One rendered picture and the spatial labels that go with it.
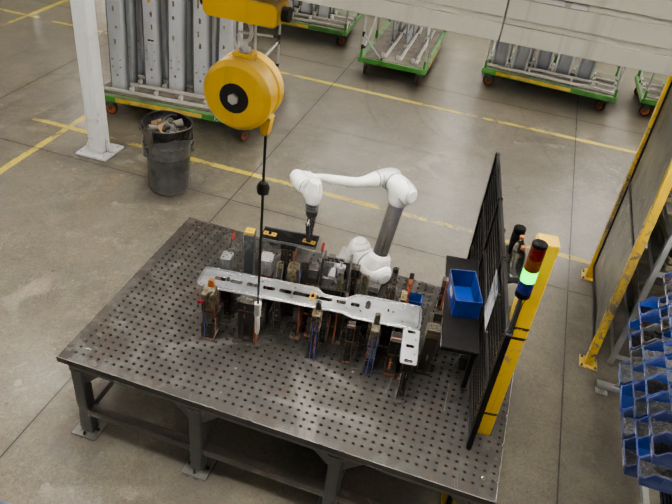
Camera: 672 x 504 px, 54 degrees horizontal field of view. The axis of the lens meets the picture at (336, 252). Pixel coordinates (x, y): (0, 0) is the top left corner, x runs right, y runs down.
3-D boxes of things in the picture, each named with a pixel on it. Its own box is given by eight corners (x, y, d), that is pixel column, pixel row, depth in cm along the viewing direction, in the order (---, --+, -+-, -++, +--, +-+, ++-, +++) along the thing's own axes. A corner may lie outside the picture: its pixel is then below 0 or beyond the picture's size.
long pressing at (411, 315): (193, 288, 401) (193, 286, 400) (205, 266, 419) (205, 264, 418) (420, 332, 390) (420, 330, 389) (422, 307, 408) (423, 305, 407)
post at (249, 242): (241, 287, 450) (242, 234, 424) (244, 281, 456) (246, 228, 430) (252, 289, 449) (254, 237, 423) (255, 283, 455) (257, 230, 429)
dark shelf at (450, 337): (439, 350, 378) (440, 346, 376) (445, 258, 450) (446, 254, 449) (478, 357, 377) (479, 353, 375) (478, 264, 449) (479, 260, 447)
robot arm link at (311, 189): (324, 203, 403) (313, 193, 412) (327, 181, 394) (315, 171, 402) (309, 207, 398) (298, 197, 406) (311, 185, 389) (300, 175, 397)
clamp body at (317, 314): (303, 358, 403) (307, 316, 383) (307, 345, 413) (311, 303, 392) (318, 361, 402) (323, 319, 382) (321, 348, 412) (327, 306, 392)
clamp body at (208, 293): (197, 340, 406) (196, 295, 385) (205, 325, 418) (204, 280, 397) (214, 344, 405) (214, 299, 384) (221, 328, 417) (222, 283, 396)
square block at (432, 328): (416, 373, 403) (427, 330, 382) (417, 364, 409) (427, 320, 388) (429, 375, 402) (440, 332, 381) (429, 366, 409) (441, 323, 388)
